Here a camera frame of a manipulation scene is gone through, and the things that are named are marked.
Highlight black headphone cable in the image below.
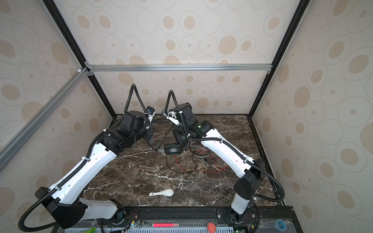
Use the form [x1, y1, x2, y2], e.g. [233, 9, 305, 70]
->
[148, 117, 210, 173]

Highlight white ceramic spoon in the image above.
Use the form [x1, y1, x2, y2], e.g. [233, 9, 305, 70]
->
[149, 189, 174, 197]

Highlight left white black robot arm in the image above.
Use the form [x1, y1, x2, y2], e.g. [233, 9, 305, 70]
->
[18, 84, 154, 232]

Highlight silver aluminium rail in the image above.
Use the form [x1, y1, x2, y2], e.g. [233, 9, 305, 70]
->
[88, 64, 273, 72]
[1, 68, 88, 170]

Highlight red headphone cable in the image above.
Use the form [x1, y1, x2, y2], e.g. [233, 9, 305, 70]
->
[174, 145, 229, 174]

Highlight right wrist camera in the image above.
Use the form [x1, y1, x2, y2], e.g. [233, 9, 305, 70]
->
[162, 111, 180, 126]

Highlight black blue headphones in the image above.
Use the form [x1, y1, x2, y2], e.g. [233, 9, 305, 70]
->
[157, 129, 189, 155]

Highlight silver aluminium left rail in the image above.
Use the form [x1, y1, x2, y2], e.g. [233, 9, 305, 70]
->
[1, 68, 88, 170]

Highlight white black headphones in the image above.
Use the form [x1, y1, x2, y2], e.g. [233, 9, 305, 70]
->
[189, 142, 212, 159]

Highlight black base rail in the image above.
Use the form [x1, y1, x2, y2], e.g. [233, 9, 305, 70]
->
[52, 205, 303, 233]

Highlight blue tape roll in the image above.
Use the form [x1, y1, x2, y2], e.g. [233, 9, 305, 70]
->
[274, 219, 287, 232]

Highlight red round ball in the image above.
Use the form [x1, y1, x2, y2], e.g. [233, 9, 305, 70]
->
[207, 222, 216, 233]

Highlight pink marker pen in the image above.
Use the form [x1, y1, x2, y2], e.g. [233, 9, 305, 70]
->
[153, 223, 179, 228]

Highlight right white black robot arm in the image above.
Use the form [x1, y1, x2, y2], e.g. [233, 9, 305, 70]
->
[162, 90, 285, 216]

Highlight green object at base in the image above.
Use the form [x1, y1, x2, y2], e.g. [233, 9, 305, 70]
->
[81, 228, 96, 233]

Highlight silver aluminium back rail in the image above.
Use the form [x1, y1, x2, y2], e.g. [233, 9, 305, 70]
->
[88, 64, 273, 72]

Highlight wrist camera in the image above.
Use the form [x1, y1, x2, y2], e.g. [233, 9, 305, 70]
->
[146, 106, 155, 122]
[162, 111, 180, 126]

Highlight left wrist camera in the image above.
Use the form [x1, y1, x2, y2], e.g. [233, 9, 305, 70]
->
[146, 106, 155, 122]

